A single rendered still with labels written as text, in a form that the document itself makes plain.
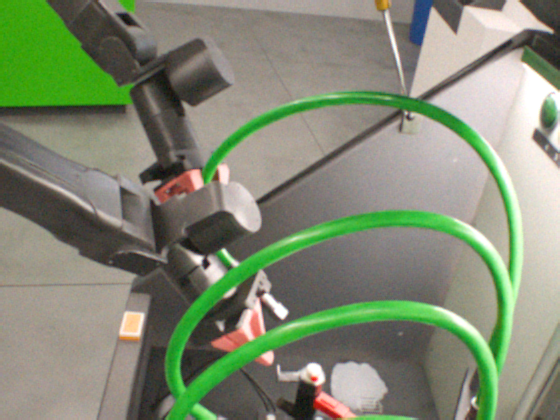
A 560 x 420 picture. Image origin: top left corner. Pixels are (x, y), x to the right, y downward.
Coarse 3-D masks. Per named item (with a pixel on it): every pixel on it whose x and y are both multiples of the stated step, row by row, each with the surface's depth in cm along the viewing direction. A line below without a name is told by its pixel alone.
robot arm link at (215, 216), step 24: (192, 192) 61; (216, 192) 60; (240, 192) 63; (168, 216) 62; (192, 216) 60; (216, 216) 60; (240, 216) 61; (168, 240) 61; (192, 240) 62; (216, 240) 62; (120, 264) 59; (144, 264) 60
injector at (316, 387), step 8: (304, 384) 69; (312, 384) 69; (320, 384) 69; (304, 392) 70; (312, 392) 69; (320, 392) 70; (280, 400) 72; (288, 400) 72; (296, 400) 71; (304, 400) 70; (312, 400) 70; (280, 408) 72; (288, 408) 72; (296, 408) 72; (304, 408) 71; (312, 408) 71; (296, 416) 72; (304, 416) 71; (312, 416) 72
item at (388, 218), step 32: (320, 224) 50; (352, 224) 49; (384, 224) 49; (416, 224) 49; (448, 224) 49; (256, 256) 51; (480, 256) 52; (224, 288) 52; (192, 320) 53; (192, 416) 60
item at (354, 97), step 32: (320, 96) 62; (352, 96) 61; (384, 96) 59; (256, 128) 66; (448, 128) 59; (512, 192) 59; (512, 224) 61; (224, 256) 76; (512, 256) 62; (512, 288) 64
